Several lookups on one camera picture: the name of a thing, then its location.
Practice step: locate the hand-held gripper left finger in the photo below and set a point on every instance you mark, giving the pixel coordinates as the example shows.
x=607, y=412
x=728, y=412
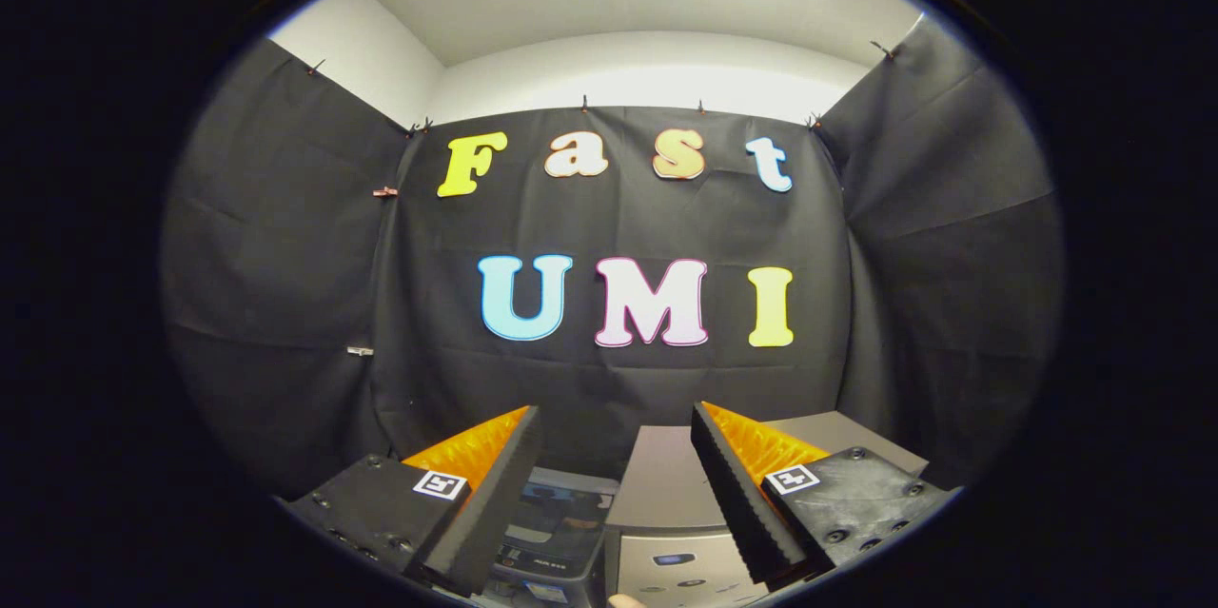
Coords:
x=495, y=499

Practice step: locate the dark washing machine lid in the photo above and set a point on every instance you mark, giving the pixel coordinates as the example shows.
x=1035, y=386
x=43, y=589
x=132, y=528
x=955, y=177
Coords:
x=561, y=513

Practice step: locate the grey appliance cabinet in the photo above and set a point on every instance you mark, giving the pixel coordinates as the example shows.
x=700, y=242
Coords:
x=661, y=475

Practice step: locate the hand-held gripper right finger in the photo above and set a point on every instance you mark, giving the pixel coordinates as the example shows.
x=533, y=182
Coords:
x=737, y=503

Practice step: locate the black backdrop cloth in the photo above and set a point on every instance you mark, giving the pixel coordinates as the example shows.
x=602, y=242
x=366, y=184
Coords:
x=628, y=218

